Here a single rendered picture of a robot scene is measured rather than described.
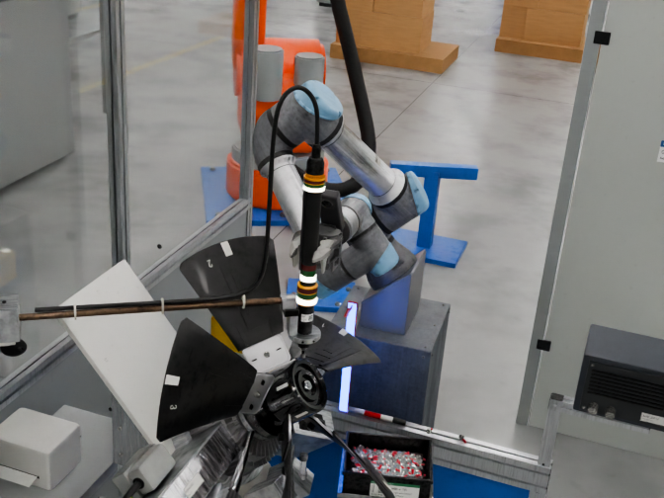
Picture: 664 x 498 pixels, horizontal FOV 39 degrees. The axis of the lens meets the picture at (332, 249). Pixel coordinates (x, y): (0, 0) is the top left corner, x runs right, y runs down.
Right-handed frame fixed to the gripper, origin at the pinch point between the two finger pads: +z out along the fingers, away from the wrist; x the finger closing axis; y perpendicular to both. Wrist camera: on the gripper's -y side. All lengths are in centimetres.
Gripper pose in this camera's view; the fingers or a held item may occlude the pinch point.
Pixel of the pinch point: (303, 253)
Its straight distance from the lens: 189.0
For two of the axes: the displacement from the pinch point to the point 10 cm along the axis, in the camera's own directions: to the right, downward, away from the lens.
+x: -9.4, -2.0, 2.8
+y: -0.7, 9.1, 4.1
